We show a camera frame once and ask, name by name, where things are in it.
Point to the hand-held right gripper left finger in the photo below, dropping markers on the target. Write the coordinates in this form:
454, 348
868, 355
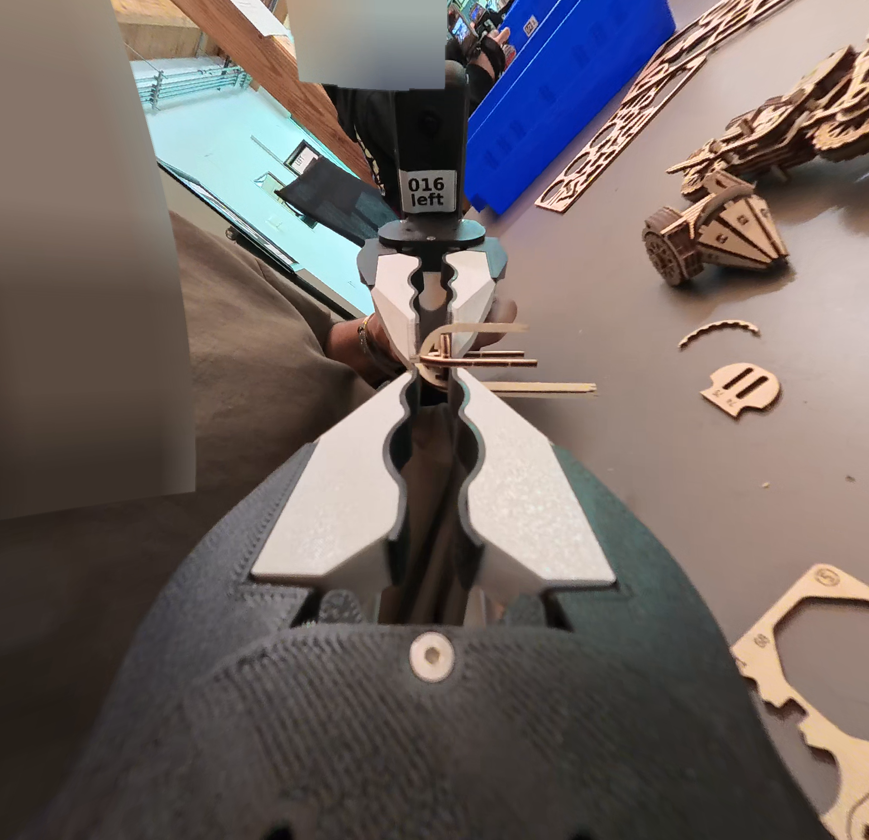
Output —
326, 507

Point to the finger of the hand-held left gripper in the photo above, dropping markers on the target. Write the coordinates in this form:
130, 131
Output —
475, 290
392, 296

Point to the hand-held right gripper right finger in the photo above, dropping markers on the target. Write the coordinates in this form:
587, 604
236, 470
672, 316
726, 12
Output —
536, 507

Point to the small wooden puzzle assembly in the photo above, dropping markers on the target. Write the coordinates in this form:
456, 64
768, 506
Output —
468, 362

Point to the person's left hand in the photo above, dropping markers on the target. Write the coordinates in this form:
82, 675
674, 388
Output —
387, 354

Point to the blue plastic bin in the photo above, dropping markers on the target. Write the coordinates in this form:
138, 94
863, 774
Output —
563, 86

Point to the wooden puzzle sheet round holes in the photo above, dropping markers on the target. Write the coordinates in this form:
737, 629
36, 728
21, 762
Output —
611, 147

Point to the round slotted wooden piece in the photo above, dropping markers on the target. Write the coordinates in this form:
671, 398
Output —
740, 392

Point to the curved toothed wooden piece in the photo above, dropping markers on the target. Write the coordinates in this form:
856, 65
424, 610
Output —
719, 325

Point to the wooden cone wheel model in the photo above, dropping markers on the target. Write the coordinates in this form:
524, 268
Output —
719, 235

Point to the large wooden puzzle sheet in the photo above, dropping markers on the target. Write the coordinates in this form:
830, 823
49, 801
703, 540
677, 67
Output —
760, 650

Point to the wooden puzzle sheet small cutouts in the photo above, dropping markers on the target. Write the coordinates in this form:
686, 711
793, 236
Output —
747, 11

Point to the wooden motorcycle model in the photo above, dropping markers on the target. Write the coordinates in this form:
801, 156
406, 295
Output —
801, 120

